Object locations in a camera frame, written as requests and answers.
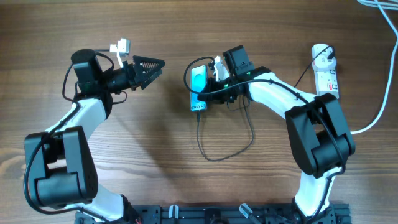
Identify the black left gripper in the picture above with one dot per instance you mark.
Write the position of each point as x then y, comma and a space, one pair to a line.
132, 71

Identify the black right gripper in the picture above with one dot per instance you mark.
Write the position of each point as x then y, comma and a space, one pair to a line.
211, 88

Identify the Galaxy S25 smartphone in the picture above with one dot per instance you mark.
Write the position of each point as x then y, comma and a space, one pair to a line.
198, 82

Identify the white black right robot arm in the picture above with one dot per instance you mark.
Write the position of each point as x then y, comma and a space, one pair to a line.
319, 136

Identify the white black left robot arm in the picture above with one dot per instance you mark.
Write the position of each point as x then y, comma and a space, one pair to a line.
60, 175

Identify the white power strip socket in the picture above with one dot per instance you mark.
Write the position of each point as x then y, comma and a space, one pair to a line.
324, 67

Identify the black mounting rail base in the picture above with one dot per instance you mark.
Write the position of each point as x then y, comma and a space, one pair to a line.
271, 213

